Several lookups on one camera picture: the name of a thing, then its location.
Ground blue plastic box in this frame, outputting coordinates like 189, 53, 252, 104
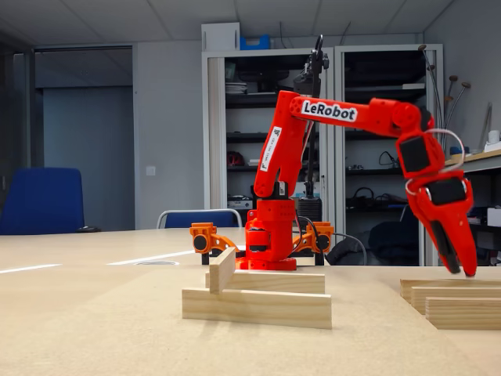
239, 34, 272, 51

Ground grey metal shelf cabinet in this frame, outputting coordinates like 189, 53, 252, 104
334, 43, 445, 267
201, 46, 336, 232

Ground grey desk with wooden top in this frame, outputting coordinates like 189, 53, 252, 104
442, 148, 501, 267

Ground black cable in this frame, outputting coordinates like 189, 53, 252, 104
293, 215, 322, 258

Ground brown fibreboard base plate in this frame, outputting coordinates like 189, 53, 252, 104
0, 266, 501, 376

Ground dark grey office chair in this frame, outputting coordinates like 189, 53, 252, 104
367, 202, 420, 262

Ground metal coat stand wooden knobs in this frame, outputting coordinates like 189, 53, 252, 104
416, 44, 473, 162

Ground black office chair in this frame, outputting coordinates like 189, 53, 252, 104
326, 234, 369, 267

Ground white table cable grommet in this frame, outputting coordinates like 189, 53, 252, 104
132, 259, 181, 267

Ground blue office chair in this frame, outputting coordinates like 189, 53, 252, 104
0, 167, 85, 236

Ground white box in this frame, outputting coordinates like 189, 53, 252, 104
201, 22, 241, 52

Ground black gooseneck stand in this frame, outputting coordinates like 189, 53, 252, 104
292, 34, 330, 231

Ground grey cable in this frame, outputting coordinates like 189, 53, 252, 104
331, 232, 368, 266

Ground blue chair with grey frame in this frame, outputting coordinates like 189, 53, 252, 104
156, 208, 243, 230

